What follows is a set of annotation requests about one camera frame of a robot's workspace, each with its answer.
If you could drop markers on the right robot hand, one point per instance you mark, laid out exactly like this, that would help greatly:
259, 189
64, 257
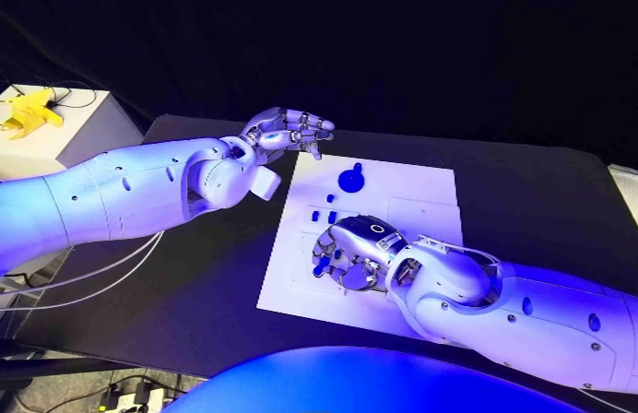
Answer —
362, 236

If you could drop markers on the white task board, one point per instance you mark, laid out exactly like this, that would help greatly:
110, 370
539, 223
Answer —
399, 195

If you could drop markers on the white pedestal box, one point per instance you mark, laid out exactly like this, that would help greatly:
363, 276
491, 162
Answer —
94, 133

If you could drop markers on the white power strip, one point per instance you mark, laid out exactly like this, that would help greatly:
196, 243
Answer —
144, 399

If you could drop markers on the metal rack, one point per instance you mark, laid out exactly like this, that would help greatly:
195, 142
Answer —
29, 292

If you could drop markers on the yellow plastic part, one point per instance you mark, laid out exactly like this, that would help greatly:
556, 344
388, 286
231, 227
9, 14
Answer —
29, 114

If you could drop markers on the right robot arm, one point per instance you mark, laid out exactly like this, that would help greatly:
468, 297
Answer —
537, 316

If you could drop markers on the black table frame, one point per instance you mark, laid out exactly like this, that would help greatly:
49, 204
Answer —
59, 364

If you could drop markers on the white object at table side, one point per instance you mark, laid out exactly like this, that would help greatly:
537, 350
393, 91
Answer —
627, 188

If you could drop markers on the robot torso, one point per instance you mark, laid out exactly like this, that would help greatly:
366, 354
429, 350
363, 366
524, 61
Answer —
373, 382

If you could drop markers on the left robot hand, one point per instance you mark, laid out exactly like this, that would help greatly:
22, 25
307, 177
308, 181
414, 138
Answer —
278, 133

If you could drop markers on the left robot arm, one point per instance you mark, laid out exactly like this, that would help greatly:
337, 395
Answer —
100, 195

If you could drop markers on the blue gear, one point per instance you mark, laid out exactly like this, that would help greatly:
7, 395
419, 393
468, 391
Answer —
352, 180

